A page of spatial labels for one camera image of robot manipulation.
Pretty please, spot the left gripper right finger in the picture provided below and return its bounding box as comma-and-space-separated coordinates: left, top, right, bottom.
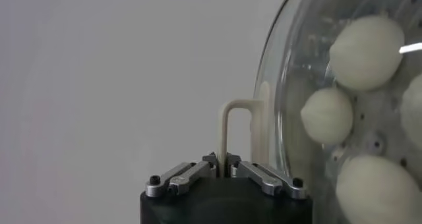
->
226, 152, 308, 200

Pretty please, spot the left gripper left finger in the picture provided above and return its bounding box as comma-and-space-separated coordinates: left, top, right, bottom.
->
144, 152, 220, 198

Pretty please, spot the perforated steel steamer basket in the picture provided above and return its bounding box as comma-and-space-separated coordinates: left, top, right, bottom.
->
280, 0, 422, 224

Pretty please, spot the glass lid with cream handle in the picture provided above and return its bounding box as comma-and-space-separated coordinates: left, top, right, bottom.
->
217, 0, 422, 224

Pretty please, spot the white steamed baozi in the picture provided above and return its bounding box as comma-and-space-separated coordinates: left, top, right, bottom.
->
335, 154, 422, 224
400, 73, 422, 150
329, 14, 406, 92
300, 86, 354, 144

